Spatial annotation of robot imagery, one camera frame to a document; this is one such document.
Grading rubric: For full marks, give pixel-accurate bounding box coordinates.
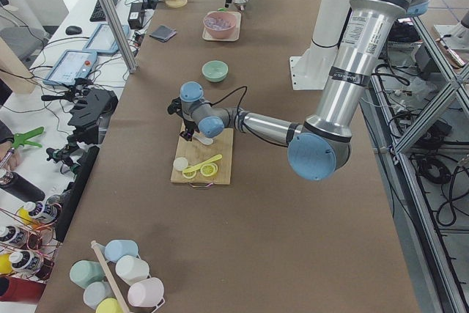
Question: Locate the white ceramic spoon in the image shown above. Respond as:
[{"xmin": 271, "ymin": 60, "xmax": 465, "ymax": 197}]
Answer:
[{"xmin": 193, "ymin": 133, "xmax": 214, "ymax": 146}]

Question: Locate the metal ice scoop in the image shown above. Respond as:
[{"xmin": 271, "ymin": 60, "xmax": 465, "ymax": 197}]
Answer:
[{"xmin": 233, "ymin": 0, "xmax": 248, "ymax": 12}]

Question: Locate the pile of clear ice cubes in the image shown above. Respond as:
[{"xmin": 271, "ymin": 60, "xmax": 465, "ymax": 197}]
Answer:
[{"xmin": 204, "ymin": 16, "xmax": 233, "ymax": 32}]

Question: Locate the pink bowl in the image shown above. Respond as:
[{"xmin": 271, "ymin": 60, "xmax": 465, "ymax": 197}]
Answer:
[{"xmin": 203, "ymin": 11, "xmax": 237, "ymax": 40}]

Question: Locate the yellow plastic spoon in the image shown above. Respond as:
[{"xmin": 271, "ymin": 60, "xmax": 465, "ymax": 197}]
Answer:
[{"xmin": 194, "ymin": 154, "xmax": 223, "ymax": 170}]

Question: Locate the mint green bowl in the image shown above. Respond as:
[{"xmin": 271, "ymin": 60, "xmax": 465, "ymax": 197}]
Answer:
[{"xmin": 202, "ymin": 60, "xmax": 229, "ymax": 83}]

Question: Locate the person hand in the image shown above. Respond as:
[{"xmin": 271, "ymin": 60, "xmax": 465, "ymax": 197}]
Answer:
[{"xmin": 0, "ymin": 142, "xmax": 21, "ymax": 170}]

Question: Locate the bamboo cutting board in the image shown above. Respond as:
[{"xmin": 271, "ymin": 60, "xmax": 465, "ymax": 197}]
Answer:
[{"xmin": 170, "ymin": 129, "xmax": 234, "ymax": 185}]

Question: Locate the white onion half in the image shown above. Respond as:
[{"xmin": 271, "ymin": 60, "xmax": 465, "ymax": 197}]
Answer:
[{"xmin": 173, "ymin": 157, "xmax": 189, "ymax": 172}]

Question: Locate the lemon slice lower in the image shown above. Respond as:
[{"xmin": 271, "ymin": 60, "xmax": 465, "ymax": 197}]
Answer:
[{"xmin": 182, "ymin": 166, "xmax": 198, "ymax": 180}]

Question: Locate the lemon slice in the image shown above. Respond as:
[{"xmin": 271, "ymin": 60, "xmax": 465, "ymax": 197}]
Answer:
[
  {"xmin": 199, "ymin": 162, "xmax": 218, "ymax": 177},
  {"xmin": 182, "ymin": 166, "xmax": 198, "ymax": 180}
]

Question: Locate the lemon slice upper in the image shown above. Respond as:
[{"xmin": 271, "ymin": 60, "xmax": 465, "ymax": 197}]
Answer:
[{"xmin": 199, "ymin": 162, "xmax": 218, "ymax": 177}]

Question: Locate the cream rectangular tray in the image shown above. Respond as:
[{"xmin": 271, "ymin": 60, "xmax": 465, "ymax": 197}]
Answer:
[{"xmin": 202, "ymin": 11, "xmax": 242, "ymax": 42}]

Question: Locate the grey folded cloth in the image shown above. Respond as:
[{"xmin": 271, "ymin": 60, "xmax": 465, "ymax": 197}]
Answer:
[{"xmin": 149, "ymin": 25, "xmax": 177, "ymax": 43}]

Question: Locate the black power adapter box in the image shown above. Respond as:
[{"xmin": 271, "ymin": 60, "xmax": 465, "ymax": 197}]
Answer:
[{"xmin": 128, "ymin": 2, "xmax": 145, "ymax": 29}]

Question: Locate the blue teach pendant far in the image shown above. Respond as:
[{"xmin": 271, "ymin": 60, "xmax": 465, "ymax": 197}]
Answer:
[{"xmin": 83, "ymin": 23, "xmax": 119, "ymax": 56}]

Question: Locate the blue teach pendant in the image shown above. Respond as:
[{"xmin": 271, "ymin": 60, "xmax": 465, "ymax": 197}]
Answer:
[
  {"xmin": 83, "ymin": 23, "xmax": 119, "ymax": 56},
  {"xmin": 43, "ymin": 50, "xmax": 97, "ymax": 86}
]

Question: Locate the black keyboard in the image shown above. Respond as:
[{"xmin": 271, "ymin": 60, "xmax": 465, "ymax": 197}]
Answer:
[{"xmin": 89, "ymin": 0, "xmax": 122, "ymax": 23}]

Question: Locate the blue teach pendant near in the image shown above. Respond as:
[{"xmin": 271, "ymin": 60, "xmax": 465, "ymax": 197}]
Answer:
[{"xmin": 43, "ymin": 50, "xmax": 97, "ymax": 86}]

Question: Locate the blue plastic cup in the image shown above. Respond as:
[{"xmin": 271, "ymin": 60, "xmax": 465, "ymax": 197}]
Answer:
[{"xmin": 104, "ymin": 240, "xmax": 139, "ymax": 263}]

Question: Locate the white plastic cup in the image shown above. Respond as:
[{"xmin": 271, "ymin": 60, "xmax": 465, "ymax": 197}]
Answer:
[{"xmin": 115, "ymin": 255, "xmax": 149, "ymax": 285}]

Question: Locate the black computer mouse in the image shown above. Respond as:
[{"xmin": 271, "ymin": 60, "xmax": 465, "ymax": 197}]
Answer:
[{"xmin": 65, "ymin": 26, "xmax": 82, "ymax": 35}]

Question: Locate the pink plastic cup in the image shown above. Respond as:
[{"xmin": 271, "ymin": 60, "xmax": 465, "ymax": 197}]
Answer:
[{"xmin": 128, "ymin": 277, "xmax": 165, "ymax": 307}]

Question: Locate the green plastic clamp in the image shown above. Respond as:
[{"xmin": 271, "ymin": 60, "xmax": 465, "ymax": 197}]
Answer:
[{"xmin": 12, "ymin": 127, "xmax": 44, "ymax": 149}]

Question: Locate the green plastic cup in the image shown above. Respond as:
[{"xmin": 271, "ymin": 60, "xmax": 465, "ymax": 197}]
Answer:
[{"xmin": 69, "ymin": 260, "xmax": 105, "ymax": 289}]

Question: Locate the grey plastic cup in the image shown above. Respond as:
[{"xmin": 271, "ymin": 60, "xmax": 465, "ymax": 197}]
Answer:
[{"xmin": 83, "ymin": 281, "xmax": 114, "ymax": 309}]

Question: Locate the yellow plastic cup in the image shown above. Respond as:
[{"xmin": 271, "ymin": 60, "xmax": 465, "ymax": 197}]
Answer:
[{"xmin": 95, "ymin": 298, "xmax": 123, "ymax": 313}]

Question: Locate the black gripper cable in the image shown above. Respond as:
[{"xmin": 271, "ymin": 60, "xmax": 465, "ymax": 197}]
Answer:
[{"xmin": 202, "ymin": 86, "xmax": 248, "ymax": 116}]

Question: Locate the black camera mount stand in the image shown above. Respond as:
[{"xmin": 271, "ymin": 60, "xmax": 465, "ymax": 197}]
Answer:
[{"xmin": 41, "ymin": 78, "xmax": 118, "ymax": 144}]

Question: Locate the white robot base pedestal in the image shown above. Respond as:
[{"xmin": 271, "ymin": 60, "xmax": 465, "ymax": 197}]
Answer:
[{"xmin": 289, "ymin": 0, "xmax": 350, "ymax": 90}]

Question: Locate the aluminium frame post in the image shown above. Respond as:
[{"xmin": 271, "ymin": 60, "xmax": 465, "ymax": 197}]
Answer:
[{"xmin": 98, "ymin": 0, "xmax": 137, "ymax": 74}]

